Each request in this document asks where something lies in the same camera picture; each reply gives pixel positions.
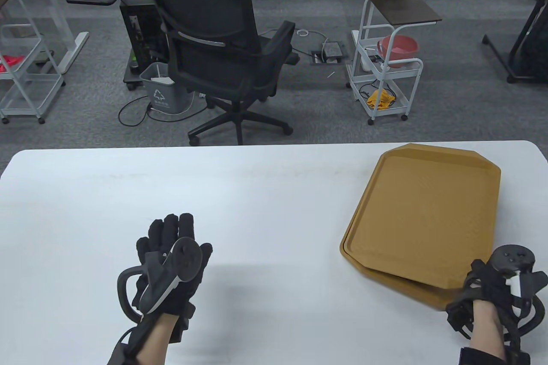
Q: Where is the grey trash bin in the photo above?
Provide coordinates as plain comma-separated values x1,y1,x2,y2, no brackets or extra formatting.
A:
140,62,191,114

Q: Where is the black monitor stand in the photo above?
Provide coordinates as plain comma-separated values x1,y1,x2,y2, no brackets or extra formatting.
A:
482,0,548,84

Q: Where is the red plastic basin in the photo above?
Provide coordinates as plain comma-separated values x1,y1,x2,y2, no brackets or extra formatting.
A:
377,35,419,69

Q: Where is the person's right forearm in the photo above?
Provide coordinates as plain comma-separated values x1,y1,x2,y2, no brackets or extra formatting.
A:
460,298,532,365

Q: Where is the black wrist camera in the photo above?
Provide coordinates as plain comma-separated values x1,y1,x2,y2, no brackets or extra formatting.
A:
107,325,149,365

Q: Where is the black computer tower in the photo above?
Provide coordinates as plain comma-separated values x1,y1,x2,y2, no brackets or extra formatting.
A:
119,0,171,92

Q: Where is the black hand tracker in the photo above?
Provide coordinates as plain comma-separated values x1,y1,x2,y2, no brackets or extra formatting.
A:
488,244,548,338
117,237,204,324

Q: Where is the person's right hand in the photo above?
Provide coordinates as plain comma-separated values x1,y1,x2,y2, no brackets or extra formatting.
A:
445,259,526,342

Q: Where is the white wire cart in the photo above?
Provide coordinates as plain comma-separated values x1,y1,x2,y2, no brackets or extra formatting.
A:
0,0,66,125

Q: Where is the white cart with shelves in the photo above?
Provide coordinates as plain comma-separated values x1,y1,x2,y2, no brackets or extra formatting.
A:
346,29,425,126

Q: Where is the black floor cable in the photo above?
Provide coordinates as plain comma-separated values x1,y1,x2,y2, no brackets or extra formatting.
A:
118,95,207,128

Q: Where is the person's left hand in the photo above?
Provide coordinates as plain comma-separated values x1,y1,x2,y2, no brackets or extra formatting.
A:
135,212,214,343

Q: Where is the red cloth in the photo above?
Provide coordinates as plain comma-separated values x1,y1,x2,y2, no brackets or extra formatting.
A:
0,54,24,73

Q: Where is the white desk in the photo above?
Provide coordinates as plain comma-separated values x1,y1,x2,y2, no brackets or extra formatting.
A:
0,0,90,75

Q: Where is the black mesh office chair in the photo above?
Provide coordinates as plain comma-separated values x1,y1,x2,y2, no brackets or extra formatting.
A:
134,0,301,146

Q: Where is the person's left forearm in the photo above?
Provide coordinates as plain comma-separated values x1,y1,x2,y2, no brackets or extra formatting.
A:
135,313,179,365

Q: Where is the yellow cloth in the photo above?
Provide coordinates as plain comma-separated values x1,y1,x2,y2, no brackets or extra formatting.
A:
366,89,397,110

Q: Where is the floor socket box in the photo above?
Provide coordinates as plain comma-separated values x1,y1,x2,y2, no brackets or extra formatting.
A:
310,42,348,65

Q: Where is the tan plastic food tray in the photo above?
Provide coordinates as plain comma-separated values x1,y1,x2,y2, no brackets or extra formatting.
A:
340,143,502,291
341,249,465,311

